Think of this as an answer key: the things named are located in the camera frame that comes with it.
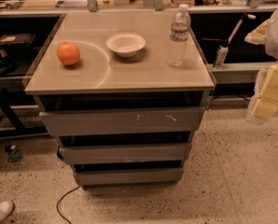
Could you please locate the grey workbench shelf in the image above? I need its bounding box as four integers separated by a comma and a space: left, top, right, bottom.
207, 62, 274, 84

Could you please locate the grey bottom drawer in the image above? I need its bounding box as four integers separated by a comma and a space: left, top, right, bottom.
73, 167, 184, 186

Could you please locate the grey middle drawer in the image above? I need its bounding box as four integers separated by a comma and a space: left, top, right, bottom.
60, 143, 191, 164

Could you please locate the orange fruit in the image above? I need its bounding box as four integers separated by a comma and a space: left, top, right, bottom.
56, 42, 80, 66

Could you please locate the black floor cable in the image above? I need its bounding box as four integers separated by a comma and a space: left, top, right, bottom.
55, 185, 81, 224

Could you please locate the clear plastic water bottle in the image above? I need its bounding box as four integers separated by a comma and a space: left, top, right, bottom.
167, 4, 191, 67

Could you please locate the small blue floor object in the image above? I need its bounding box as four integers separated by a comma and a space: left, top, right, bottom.
5, 145, 22, 162

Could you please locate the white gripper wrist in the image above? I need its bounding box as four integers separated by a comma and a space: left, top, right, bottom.
244, 20, 278, 125

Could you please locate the white bowl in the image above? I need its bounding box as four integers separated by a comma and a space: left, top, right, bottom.
106, 33, 146, 58

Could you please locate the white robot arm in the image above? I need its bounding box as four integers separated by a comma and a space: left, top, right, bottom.
244, 8, 278, 125

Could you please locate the grey top drawer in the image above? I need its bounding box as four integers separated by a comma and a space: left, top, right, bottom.
40, 106, 204, 136

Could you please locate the grey drawer cabinet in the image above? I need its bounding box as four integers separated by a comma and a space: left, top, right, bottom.
24, 10, 215, 190

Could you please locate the white shoe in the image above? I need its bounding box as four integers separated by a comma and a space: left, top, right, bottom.
0, 201, 15, 223

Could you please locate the grey drawer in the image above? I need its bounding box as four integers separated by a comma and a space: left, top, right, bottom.
60, 143, 191, 164
40, 106, 204, 136
73, 167, 184, 186

